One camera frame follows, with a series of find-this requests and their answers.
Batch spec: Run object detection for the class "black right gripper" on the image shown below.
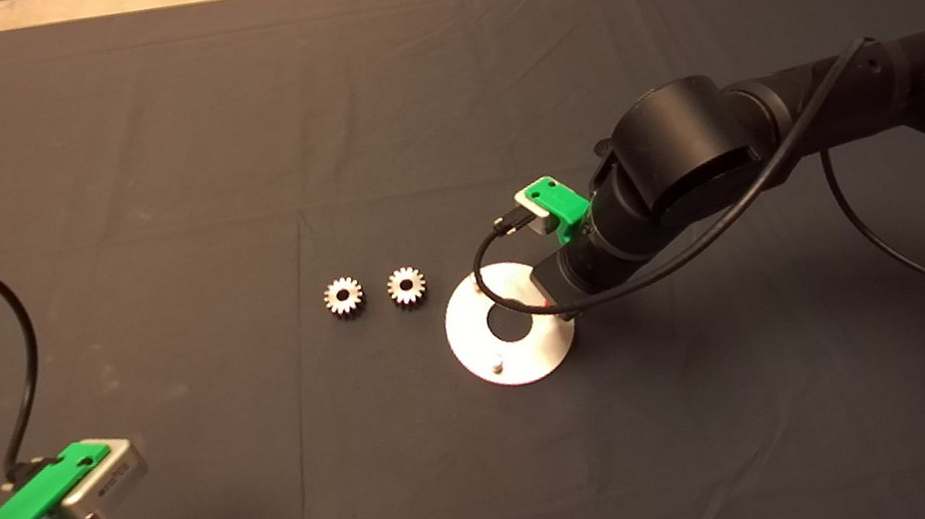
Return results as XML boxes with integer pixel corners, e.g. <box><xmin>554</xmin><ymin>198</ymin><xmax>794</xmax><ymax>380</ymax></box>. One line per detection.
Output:
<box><xmin>522</xmin><ymin>189</ymin><xmax>670</xmax><ymax>325</ymax></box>

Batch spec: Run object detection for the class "round metal carrier plate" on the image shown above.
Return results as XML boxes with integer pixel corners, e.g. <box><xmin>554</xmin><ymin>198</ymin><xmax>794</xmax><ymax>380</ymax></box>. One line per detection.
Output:
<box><xmin>437</xmin><ymin>252</ymin><xmax>584</xmax><ymax>396</ymax></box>

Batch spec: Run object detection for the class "dark grey table cloth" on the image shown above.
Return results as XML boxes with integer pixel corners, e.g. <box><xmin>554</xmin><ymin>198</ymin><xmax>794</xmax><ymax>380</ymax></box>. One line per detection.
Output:
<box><xmin>0</xmin><ymin>0</ymin><xmax>925</xmax><ymax>519</ymax></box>

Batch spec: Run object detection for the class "small steel planetary gear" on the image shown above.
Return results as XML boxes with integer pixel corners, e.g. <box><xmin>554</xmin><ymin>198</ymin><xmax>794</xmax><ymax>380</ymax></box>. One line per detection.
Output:
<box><xmin>322</xmin><ymin>274</ymin><xmax>370</xmax><ymax>323</ymax></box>
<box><xmin>385</xmin><ymin>263</ymin><xmax>432</xmax><ymax>311</ymax></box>

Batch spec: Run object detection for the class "green right camera mount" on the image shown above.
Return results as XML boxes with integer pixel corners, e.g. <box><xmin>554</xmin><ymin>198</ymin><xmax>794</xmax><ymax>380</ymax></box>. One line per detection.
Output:
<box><xmin>525</xmin><ymin>170</ymin><xmax>598</xmax><ymax>250</ymax></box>

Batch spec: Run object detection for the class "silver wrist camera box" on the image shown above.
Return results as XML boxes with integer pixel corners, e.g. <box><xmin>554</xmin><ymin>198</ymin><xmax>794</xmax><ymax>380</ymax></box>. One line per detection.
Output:
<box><xmin>512</xmin><ymin>179</ymin><xmax>562</xmax><ymax>238</ymax></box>
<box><xmin>39</xmin><ymin>433</ymin><xmax>158</xmax><ymax>519</ymax></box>

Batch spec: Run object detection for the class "black right camera cable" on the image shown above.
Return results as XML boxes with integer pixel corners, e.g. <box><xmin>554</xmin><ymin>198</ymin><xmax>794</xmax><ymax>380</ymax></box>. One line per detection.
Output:
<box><xmin>447</xmin><ymin>36</ymin><xmax>906</xmax><ymax>329</ymax></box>

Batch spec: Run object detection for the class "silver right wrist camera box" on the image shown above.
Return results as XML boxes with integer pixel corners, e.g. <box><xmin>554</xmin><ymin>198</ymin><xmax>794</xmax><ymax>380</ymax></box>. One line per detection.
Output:
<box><xmin>512</xmin><ymin>179</ymin><xmax>562</xmax><ymax>238</ymax></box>

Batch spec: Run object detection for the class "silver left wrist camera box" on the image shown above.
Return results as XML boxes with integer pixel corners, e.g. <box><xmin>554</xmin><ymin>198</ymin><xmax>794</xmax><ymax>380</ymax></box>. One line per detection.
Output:
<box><xmin>39</xmin><ymin>433</ymin><xmax>158</xmax><ymax>519</ymax></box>

